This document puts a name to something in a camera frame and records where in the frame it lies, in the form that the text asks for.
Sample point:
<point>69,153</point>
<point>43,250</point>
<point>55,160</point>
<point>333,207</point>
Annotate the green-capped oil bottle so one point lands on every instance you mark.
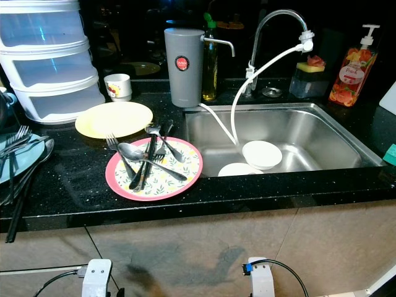
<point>210,74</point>

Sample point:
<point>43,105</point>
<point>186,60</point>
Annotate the dark sponge holder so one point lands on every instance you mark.
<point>306,86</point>

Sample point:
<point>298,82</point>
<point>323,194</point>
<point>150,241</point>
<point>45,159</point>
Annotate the white cutting board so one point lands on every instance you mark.
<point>390,99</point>

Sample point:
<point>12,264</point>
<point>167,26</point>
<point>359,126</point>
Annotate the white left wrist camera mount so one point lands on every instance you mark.
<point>97,278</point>

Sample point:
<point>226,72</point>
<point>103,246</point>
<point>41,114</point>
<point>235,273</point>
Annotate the chrome gooseneck faucet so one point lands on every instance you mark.
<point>275,11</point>

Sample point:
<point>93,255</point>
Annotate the white bowl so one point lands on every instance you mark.
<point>238,171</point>
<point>262,154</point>

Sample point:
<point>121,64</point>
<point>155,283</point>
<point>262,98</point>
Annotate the red scrub pad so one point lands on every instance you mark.
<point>316,60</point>

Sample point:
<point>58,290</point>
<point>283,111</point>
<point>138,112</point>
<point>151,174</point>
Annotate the small steel spoon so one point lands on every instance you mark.
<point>152,129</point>

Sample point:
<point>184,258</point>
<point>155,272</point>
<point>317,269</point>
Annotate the olive plate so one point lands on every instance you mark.
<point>139,69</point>

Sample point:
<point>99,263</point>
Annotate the dark spoon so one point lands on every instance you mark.
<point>47,148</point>

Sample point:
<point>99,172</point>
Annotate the yellow sponge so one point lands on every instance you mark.
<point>303,67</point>

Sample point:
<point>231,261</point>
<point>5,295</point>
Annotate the stainless steel sink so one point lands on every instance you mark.
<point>309,133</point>

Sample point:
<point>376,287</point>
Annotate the pink floral plate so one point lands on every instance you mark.
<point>182,173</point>

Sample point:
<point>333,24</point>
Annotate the steel fork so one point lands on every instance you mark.
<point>20,133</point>
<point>26,133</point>
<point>112,142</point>

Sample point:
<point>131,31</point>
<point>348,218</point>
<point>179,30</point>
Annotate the dark rounded vessel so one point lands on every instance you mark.
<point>6,114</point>

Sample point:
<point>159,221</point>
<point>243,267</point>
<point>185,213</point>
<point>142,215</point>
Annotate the pale yellow plate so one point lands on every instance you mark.
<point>111,120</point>

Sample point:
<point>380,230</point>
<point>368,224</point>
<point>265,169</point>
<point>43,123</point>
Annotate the grey water filter canister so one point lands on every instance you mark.
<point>184,86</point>

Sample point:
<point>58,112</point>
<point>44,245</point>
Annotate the black chopstick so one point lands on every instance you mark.
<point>15,179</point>
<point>13,223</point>

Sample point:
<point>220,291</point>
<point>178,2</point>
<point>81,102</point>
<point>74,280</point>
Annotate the white printed cup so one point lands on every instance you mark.
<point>117,90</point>

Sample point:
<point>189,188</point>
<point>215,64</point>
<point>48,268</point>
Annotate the large steel spoon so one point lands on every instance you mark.
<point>131,151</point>

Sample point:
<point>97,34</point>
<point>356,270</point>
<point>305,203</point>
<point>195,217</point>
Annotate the teal plate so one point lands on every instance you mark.
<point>26,164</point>

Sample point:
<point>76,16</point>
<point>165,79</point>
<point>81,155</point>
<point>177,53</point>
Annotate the orange dish soap pump bottle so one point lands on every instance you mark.
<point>351,80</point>

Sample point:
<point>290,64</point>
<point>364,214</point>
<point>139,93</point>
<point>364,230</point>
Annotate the round metal drain cap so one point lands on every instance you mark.
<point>271,91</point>

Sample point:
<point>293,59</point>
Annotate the white plastic drawer tower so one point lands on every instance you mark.
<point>49,74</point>

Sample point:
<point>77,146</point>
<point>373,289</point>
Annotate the steel table knife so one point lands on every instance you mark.
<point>31,141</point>

